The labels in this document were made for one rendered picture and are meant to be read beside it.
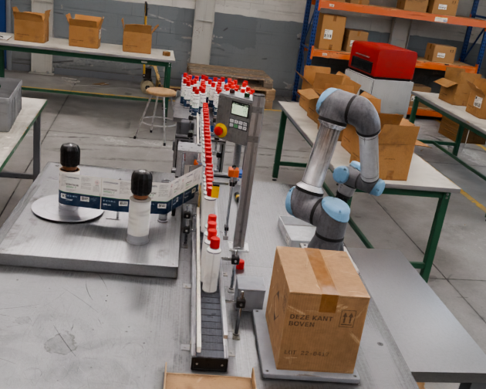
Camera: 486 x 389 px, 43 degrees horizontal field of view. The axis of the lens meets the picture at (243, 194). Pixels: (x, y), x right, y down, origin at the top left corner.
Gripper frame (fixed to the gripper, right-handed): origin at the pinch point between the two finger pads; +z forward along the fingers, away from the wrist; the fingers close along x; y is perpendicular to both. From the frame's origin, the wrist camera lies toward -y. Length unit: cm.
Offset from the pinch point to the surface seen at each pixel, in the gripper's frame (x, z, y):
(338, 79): -58, -46, 284
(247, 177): 49, -15, -17
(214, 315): 53, 15, -79
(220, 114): 68, -34, -9
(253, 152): 51, -27, -18
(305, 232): 7.2, 5.3, 4.7
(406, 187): -77, -13, 105
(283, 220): 17.1, 5.7, 11.9
